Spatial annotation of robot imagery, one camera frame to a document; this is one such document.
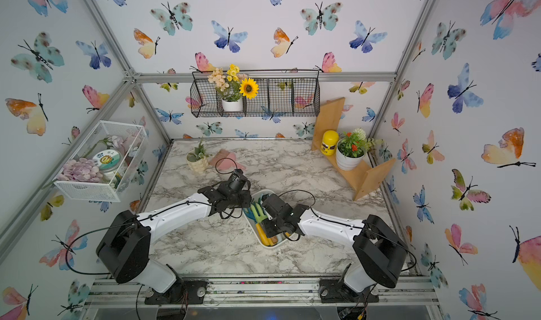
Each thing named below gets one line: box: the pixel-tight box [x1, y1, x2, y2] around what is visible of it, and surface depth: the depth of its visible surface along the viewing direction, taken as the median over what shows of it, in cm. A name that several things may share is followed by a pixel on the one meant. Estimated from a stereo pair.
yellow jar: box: [320, 129, 340, 156], surface depth 101 cm
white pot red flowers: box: [336, 128, 376, 172], surface depth 91 cm
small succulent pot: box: [185, 138, 213, 172], surface depth 106 cm
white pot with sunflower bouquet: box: [207, 64, 260, 113], surface depth 86 cm
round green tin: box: [92, 149, 122, 173], surface depth 67 cm
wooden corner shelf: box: [311, 97, 397, 201], surface depth 101 cm
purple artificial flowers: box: [57, 157, 104, 182], surface depth 61 cm
